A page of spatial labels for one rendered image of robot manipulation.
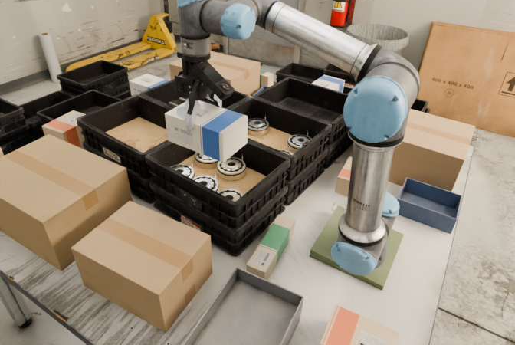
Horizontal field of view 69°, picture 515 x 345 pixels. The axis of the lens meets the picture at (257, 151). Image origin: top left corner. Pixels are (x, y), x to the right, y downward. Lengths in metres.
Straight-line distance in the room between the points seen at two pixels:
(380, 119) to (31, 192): 1.01
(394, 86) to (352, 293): 0.66
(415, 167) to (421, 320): 0.60
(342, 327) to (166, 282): 0.45
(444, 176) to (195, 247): 0.96
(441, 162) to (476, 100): 2.39
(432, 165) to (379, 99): 0.84
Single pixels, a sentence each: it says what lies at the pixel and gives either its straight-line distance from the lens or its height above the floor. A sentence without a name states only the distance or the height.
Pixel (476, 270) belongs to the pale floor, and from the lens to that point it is 2.46.
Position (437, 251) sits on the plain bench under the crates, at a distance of 1.41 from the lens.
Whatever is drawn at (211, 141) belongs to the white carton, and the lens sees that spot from 1.01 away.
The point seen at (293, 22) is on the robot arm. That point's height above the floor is 1.41.
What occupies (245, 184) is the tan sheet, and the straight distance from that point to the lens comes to 1.30.
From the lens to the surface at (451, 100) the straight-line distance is 3.90.
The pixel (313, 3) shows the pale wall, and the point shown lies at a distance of 4.31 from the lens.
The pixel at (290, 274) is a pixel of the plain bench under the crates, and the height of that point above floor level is 0.70.
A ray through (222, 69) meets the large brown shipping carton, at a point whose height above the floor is 0.90.
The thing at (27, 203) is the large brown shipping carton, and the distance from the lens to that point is 1.27.
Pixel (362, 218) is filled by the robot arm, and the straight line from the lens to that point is 0.94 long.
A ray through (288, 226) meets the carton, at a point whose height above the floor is 0.76.
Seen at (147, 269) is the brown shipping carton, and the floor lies 0.86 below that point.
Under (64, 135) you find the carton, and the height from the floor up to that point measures 0.84.
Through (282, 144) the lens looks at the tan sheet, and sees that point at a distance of 1.52.
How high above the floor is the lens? 1.64
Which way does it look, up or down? 34 degrees down
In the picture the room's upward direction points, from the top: 2 degrees clockwise
